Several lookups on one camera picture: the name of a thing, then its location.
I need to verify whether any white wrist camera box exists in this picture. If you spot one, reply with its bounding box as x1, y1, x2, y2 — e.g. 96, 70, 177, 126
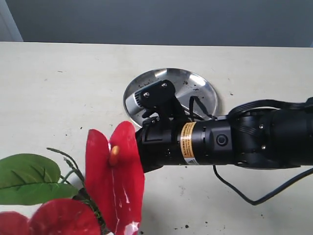
125, 80, 176, 115

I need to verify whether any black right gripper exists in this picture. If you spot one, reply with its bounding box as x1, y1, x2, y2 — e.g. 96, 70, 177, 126
134, 96, 196, 174

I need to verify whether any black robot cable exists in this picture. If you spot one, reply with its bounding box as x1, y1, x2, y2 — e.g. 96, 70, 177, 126
188, 95, 313, 206

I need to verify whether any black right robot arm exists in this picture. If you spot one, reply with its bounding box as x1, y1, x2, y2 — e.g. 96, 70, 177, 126
135, 98, 313, 172

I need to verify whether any round steel plate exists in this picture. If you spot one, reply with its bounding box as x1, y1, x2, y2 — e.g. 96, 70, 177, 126
123, 68, 219, 127

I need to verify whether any red artificial anthurium plant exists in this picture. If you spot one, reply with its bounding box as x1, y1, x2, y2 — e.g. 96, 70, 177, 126
0, 121, 145, 235

